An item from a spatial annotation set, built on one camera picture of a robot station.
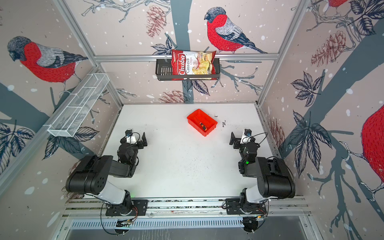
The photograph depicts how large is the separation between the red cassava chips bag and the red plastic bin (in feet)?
0.99

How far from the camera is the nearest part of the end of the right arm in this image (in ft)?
2.37

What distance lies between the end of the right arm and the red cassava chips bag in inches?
16.2

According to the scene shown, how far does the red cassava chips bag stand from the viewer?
873mm

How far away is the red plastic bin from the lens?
1027mm

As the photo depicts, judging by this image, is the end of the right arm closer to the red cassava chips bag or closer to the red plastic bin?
the red plastic bin

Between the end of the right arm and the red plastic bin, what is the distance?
20 centimetres

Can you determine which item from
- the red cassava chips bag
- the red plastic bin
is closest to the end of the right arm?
the red plastic bin
